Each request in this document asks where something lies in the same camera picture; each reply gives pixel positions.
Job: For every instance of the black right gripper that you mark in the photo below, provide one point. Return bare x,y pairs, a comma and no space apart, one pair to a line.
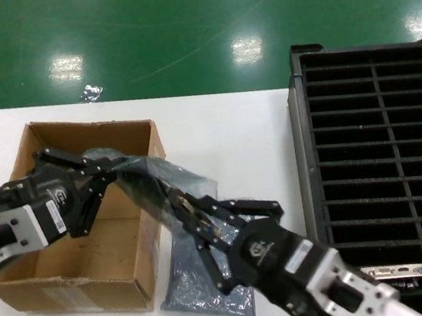
269,258

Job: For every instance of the flat grey antistatic bag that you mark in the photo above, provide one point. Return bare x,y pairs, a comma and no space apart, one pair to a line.
188,284

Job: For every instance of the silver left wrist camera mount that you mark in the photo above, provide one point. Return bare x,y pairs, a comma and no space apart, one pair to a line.
27,227

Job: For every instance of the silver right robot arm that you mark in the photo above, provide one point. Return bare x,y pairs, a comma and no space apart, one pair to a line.
403,309

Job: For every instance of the shiny foil scrap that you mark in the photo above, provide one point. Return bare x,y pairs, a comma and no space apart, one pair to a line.
91,93

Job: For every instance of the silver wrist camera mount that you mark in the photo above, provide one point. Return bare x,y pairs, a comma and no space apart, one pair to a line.
326,278
27,227

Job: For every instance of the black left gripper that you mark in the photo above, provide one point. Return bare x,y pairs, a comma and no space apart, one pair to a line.
55,188

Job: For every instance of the grey antistatic bag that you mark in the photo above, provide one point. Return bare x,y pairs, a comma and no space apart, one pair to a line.
140,178
188,284

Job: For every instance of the black slotted plastic container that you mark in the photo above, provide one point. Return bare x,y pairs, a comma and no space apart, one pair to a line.
307,154

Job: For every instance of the brown cardboard box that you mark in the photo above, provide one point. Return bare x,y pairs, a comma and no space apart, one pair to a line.
78,297

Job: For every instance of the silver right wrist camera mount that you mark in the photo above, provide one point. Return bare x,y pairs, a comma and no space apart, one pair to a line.
326,278

